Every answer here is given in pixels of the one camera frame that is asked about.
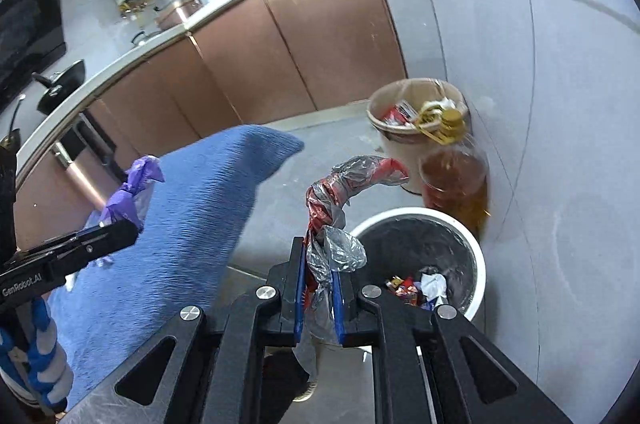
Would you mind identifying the clear plastic bag red tie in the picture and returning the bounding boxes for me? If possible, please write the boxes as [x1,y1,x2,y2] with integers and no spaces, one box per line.
[304,155,409,345]

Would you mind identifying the purple plastic wrapper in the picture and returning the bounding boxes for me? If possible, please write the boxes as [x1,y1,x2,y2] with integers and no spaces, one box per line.
[85,155,165,232]

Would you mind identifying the white round trash bin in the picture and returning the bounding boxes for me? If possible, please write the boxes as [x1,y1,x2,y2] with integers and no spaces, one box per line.
[352,207,487,321]

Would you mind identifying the kitchen counter with brown cabinets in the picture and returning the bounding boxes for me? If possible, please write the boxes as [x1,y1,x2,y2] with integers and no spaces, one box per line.
[14,0,406,250]

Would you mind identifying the small candy wrappers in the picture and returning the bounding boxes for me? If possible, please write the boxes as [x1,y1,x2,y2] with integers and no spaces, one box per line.
[385,267,448,311]

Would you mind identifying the blue terry table cloth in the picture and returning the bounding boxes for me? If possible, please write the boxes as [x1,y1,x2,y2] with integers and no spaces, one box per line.
[49,125,304,406]

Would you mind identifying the cooking oil bottle yellow cap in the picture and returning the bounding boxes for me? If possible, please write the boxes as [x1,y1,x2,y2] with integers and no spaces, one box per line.
[419,109,489,240]

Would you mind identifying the black wok pan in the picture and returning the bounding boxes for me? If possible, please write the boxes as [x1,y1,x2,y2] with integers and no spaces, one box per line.
[32,59,86,115]

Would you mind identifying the beige waste basket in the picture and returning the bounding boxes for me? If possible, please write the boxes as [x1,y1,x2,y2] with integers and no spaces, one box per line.
[367,78,469,196]

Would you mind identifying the black range hood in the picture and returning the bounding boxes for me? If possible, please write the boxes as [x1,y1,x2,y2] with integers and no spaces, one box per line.
[0,0,66,106]

